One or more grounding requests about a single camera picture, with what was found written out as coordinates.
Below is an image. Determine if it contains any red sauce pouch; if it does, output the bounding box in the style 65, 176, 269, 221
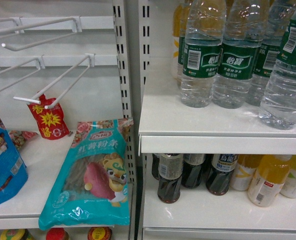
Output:
28, 94, 70, 140

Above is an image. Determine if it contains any white left shelf board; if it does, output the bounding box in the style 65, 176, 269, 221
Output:
0, 128, 136, 231

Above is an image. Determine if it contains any white perforated shelf upright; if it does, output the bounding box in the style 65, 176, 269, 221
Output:
112, 0, 144, 184

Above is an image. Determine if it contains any water bottle green label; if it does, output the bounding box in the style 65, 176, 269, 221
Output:
258, 10, 296, 130

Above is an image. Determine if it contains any yellow juice bottle white label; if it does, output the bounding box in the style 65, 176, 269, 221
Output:
247, 154, 291, 208

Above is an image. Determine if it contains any blue sugar bag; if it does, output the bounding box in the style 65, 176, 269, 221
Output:
0, 118, 28, 204

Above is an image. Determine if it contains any white display hook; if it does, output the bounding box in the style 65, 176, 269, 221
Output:
0, 16, 82, 52
13, 53, 95, 110

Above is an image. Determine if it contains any teal sweet potato noodle bag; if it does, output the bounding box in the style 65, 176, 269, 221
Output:
39, 118, 133, 231

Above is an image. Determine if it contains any red lid jar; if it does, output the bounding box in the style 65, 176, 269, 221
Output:
46, 227, 70, 240

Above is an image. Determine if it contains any upper white display hook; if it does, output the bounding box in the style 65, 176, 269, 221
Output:
0, 16, 82, 52

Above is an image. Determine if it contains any white shelf with bottles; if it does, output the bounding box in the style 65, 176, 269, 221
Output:
139, 57, 296, 155

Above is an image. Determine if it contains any dark oolong tea bottle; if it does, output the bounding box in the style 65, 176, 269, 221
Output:
157, 153, 183, 204

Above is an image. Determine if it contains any white cap water bottle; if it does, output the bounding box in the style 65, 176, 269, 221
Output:
212, 0, 269, 109
180, 0, 226, 108

